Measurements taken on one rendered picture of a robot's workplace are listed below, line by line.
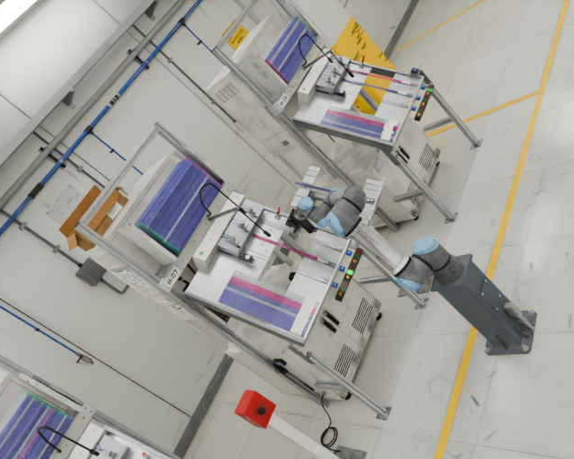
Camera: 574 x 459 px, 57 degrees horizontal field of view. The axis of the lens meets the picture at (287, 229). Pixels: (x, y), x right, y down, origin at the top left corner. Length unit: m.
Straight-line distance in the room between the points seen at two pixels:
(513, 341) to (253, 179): 3.08
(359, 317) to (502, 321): 1.04
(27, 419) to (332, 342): 1.69
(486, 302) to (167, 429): 2.84
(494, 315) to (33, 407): 2.15
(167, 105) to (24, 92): 1.16
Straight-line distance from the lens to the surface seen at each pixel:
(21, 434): 2.74
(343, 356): 3.42
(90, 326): 4.35
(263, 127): 3.92
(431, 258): 2.51
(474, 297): 2.66
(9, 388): 2.90
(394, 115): 3.75
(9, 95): 4.58
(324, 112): 3.76
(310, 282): 2.95
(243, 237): 3.04
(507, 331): 2.86
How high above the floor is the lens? 2.20
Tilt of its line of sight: 23 degrees down
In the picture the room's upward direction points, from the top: 49 degrees counter-clockwise
